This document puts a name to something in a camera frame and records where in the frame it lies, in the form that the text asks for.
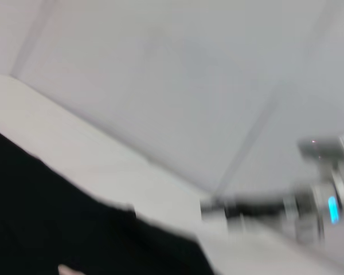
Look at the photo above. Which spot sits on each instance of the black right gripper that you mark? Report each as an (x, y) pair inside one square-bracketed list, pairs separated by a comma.
[(255, 209)]

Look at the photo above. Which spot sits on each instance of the black T-shirt with FREE print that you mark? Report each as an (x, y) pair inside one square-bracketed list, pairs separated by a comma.
[(60, 215)]

